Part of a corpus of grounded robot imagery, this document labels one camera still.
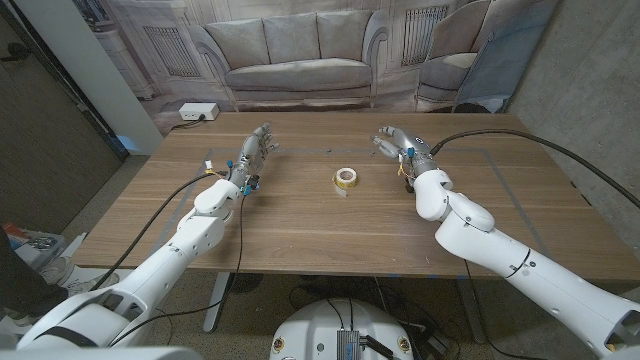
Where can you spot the white sneaker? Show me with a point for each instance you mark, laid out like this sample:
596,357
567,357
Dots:
90,285
56,270

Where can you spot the person's dark trouser leg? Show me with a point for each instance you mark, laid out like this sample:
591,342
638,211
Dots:
20,285

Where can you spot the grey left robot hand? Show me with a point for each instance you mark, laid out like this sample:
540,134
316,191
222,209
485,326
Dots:
247,159

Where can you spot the white power outlet box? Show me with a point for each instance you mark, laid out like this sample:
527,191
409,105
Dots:
199,111

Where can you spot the black round floor foot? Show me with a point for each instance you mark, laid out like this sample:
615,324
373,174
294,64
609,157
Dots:
246,282

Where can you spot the white robot torso rim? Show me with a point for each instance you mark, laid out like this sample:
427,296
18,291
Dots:
100,354

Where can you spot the yellow sticker roll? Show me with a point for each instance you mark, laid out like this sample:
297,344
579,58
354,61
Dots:
346,177

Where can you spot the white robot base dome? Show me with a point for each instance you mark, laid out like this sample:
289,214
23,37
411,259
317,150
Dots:
310,325

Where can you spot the grey table leg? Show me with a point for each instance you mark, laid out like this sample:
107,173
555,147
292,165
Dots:
472,315

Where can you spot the blue grey leaning panel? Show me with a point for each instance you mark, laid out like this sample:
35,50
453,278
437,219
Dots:
505,60

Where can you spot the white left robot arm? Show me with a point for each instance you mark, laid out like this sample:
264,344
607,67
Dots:
160,265

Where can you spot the printed sofa backdrop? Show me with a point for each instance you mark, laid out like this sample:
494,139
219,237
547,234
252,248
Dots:
300,50

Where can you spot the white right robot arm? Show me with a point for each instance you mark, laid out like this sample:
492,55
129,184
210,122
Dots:
525,270

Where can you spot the white table leg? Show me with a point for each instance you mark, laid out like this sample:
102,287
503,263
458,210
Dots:
216,305

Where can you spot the grey finned metal box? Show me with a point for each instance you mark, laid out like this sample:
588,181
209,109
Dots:
348,345

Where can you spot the clear box of clutter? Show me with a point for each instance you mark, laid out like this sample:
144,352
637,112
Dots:
40,245

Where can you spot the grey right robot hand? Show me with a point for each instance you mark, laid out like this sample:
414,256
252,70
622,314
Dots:
412,150

